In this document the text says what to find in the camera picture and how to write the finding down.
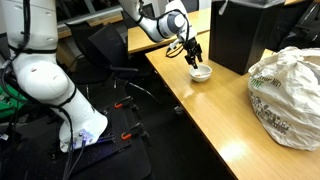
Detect white crumpled plastic bag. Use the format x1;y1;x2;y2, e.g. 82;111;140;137
247;46;320;152

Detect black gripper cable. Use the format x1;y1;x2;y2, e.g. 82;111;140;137
138;0;191;59

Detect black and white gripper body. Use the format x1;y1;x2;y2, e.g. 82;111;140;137
165;28;204;66

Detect orange handled clamp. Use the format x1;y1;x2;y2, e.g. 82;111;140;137
113;95;134;110
120;122;144;141

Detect black trash bin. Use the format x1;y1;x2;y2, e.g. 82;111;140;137
208;0;287;76

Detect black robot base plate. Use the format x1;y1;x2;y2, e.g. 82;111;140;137
19;99;153;180

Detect white ceramic bowl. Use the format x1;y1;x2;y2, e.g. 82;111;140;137
188;63;213;84

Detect black office chair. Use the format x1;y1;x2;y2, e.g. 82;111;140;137
64;20;161;101

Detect black cable bundle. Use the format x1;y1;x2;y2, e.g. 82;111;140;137
49;106;88;180

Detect green object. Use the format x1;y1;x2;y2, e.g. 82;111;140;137
0;83;28;120

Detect dark office chair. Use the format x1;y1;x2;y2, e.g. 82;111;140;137
266;0;320;53

